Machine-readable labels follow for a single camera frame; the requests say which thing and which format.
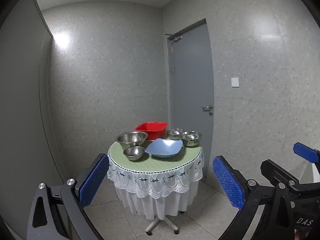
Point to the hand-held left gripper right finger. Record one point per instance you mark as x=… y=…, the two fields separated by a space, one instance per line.
x=228 y=182

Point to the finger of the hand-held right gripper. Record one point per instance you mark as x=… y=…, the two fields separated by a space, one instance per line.
x=280 y=172
x=306 y=152

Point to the white wheeled table base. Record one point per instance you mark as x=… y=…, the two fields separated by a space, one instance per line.
x=163 y=223

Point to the red plastic basin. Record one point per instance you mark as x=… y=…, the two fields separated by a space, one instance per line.
x=153 y=127

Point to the small steel bowl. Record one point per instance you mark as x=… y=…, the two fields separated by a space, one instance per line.
x=175 y=133
x=134 y=153

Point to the grey door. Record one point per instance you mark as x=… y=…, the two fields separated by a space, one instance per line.
x=191 y=80

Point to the patterned steel bowl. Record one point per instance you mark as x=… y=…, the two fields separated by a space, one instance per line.
x=192 y=138

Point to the large steel bowl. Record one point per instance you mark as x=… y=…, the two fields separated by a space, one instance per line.
x=132 y=138

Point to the white wall switch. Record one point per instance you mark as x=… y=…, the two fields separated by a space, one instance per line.
x=235 y=82

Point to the door closer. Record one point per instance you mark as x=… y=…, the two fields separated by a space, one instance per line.
x=175 y=36

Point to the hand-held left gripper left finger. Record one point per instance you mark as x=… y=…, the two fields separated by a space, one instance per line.
x=93 y=180

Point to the white lace tablecloth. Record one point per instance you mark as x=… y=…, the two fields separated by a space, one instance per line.
x=155 y=187

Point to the blue square plate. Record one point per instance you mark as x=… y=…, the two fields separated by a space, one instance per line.
x=163 y=148

